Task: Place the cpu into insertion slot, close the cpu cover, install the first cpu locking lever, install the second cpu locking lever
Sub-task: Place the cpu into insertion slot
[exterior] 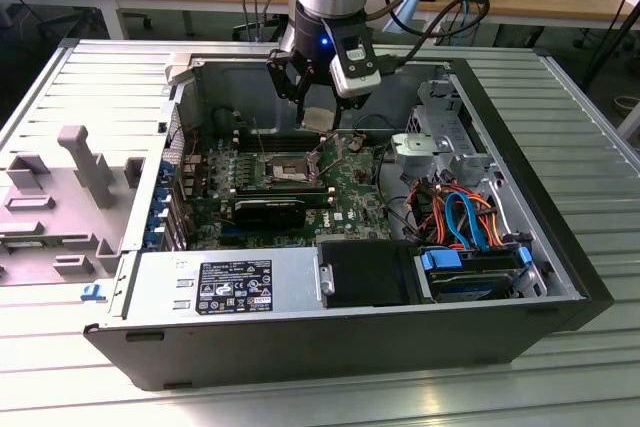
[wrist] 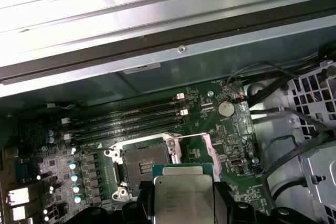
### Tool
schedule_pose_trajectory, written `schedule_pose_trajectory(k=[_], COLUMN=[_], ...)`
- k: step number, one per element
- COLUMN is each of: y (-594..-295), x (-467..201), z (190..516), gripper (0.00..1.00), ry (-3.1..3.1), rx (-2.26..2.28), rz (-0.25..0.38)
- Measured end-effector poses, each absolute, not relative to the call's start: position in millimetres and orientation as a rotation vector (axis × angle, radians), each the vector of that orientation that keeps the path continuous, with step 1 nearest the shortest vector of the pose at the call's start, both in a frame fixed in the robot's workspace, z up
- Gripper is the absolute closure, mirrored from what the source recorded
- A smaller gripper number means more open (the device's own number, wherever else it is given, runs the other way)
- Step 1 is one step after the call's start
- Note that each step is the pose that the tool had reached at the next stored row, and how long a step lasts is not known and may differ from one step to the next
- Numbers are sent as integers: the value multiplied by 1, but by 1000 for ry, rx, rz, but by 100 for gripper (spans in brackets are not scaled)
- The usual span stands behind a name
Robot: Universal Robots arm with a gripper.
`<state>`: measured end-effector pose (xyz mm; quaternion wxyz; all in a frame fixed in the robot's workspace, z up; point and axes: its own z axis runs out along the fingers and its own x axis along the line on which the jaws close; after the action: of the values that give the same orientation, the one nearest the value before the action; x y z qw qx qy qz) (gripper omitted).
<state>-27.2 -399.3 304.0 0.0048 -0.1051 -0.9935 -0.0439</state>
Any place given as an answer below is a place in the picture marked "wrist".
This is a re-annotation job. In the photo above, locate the thick black cable bundle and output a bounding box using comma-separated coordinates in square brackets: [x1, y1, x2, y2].
[246, 48, 336, 104]

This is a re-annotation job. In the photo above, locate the metal locking lever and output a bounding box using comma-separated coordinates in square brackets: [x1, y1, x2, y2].
[80, 146, 121, 156]

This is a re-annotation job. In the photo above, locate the silver rear port block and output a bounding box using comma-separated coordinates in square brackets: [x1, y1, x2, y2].
[7, 187, 30, 207]
[10, 205, 28, 222]

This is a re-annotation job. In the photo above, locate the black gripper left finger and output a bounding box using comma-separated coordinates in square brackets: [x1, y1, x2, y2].
[63, 180, 156, 224]

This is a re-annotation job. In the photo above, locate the silver CPU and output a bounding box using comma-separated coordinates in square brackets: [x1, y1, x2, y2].
[151, 163, 215, 224]

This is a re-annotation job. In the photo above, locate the CPU socket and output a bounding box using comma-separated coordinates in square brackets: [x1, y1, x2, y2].
[103, 132, 184, 204]

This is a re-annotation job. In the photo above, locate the metal socket cover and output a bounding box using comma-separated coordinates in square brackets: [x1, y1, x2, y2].
[167, 132, 224, 183]

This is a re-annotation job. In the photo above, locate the coin cell battery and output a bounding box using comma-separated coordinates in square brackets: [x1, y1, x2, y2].
[217, 99, 235, 118]

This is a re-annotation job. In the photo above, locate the thin black fan wire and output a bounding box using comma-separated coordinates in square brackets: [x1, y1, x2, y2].
[226, 60, 300, 99]

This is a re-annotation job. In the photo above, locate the black RAM slot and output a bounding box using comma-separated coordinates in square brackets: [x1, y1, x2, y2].
[64, 108, 190, 142]
[67, 116, 190, 149]
[68, 99, 188, 133]
[60, 92, 187, 125]

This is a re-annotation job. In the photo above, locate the black PC case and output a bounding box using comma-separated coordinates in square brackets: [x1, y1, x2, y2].
[0, 0, 336, 224]

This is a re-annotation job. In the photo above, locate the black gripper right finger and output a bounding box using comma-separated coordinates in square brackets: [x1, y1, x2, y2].
[214, 182, 300, 224]

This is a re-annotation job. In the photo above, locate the silver drive bracket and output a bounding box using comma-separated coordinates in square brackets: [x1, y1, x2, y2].
[298, 149, 336, 224]

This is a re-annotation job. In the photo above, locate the green motherboard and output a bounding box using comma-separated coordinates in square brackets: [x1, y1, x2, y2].
[0, 79, 266, 224]

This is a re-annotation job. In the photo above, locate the black labelled cable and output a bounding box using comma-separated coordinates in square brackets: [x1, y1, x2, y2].
[15, 102, 79, 112]

